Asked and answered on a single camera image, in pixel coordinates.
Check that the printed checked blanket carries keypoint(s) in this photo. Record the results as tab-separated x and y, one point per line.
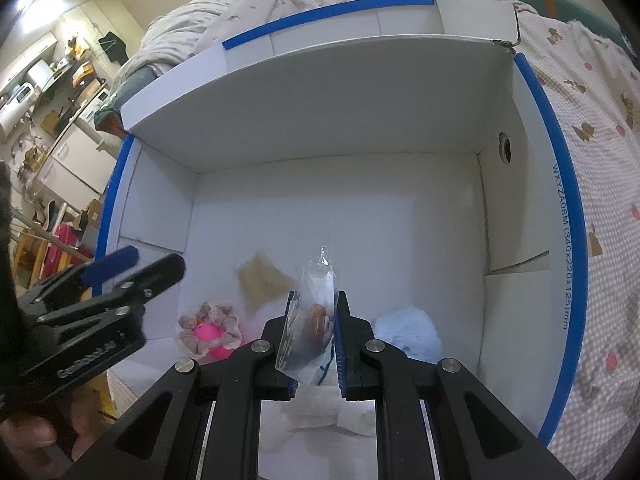
600	110

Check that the white water heater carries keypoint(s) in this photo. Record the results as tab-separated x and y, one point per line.
37	75

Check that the pink bag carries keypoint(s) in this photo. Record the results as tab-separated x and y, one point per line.
62	245

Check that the clear plastic packet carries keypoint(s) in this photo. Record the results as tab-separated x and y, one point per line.
307	310

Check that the small white appliance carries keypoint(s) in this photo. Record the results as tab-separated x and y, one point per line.
22	92

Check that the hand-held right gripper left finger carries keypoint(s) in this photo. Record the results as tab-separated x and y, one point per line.
275	355

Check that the person's left hand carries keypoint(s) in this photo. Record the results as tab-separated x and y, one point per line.
30	437

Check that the black hanging garment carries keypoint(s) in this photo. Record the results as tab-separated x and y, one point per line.
111	47

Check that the teal cushion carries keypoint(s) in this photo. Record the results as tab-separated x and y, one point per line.
112	110

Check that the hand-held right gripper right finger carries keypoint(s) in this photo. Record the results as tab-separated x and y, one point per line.
341	345

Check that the white floor cabinet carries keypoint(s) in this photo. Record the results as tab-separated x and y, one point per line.
75	150

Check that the light blue fluffy sock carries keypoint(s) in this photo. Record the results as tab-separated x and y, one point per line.
407	332

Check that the white wall cabinet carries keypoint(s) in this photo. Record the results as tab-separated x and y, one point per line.
27	57

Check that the brown cloth piece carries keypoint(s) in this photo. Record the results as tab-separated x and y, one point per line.
262	280

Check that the blue cardboard box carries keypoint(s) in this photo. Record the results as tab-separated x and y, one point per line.
350	210

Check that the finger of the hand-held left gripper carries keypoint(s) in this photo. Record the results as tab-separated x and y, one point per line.
160	272
112	262

